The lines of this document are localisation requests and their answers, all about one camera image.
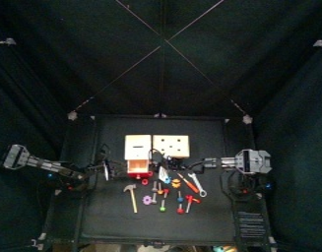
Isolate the wooden toy workbench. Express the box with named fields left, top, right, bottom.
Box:
left=123, top=133, right=193, bottom=161

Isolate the orange toy screwdriver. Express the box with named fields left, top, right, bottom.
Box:
left=177, top=172, right=201, bottom=194

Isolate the grey toy wrench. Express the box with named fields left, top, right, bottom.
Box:
left=188, top=171, right=208, bottom=199

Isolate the large red toy screw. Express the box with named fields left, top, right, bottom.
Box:
left=185, top=194, right=202, bottom=215

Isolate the white text label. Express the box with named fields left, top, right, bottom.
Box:
left=236, top=210, right=268, bottom=240

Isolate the teal orange toy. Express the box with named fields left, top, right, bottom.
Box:
left=213, top=245, right=238, bottom=252

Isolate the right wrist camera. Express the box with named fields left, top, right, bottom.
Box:
left=157, top=166, right=170, bottom=180

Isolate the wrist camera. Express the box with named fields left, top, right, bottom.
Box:
left=157, top=166, right=170, bottom=180
left=103, top=160, right=111, bottom=181

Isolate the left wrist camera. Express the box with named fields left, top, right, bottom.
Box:
left=103, top=160, right=111, bottom=181

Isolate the toy hammer wooden handle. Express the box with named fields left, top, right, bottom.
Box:
left=122, top=184, right=140, bottom=215

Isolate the thin white cord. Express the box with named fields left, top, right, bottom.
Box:
left=114, top=0, right=249, bottom=117
left=73, top=0, right=226, bottom=114

